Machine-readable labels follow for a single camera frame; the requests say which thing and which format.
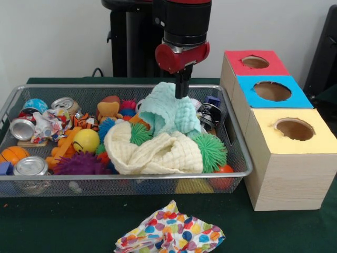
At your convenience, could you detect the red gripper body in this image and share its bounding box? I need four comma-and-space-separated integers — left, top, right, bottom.
154, 41, 210, 75

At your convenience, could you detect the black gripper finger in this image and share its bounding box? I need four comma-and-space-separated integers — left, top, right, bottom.
182, 70, 192, 100
175, 72, 184, 99

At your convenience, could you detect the mint green cloth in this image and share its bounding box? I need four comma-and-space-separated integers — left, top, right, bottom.
138, 82, 202, 137

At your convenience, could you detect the cream cloth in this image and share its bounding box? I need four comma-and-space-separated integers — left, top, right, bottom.
104, 122, 204, 174

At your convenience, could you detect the polka dot cloth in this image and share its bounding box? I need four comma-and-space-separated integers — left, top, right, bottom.
115, 200, 226, 253

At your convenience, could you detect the wooden box with three holes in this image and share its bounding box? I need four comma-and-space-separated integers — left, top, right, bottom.
221, 50, 337, 211

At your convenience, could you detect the green spiky ball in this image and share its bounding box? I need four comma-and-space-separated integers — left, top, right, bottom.
130, 124, 153, 147
192, 132, 228, 173

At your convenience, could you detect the brown monkey plush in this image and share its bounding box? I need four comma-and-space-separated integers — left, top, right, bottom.
97, 95, 123, 122

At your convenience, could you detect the yellow ball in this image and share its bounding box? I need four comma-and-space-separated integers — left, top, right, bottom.
72, 129, 101, 154

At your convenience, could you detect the purple spiky ball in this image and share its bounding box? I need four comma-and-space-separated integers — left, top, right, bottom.
53, 153, 108, 176

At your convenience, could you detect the orange long plastic block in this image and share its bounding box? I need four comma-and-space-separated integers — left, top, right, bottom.
45, 126, 82, 169

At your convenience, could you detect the side table with green cloth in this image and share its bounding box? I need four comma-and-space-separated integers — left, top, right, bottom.
315, 84, 337, 109

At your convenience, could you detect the black upright panel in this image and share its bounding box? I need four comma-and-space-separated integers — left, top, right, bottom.
305, 5, 337, 98

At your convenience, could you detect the silver tin can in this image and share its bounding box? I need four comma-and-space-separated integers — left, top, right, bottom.
13, 156, 49, 176

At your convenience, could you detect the small orange basketball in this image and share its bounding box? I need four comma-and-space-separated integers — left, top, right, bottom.
0, 146, 31, 165

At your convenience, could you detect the dark green tablecloth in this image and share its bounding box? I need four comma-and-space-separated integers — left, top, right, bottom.
0, 77, 337, 253

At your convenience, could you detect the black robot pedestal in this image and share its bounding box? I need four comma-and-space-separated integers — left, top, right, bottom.
102, 0, 212, 79

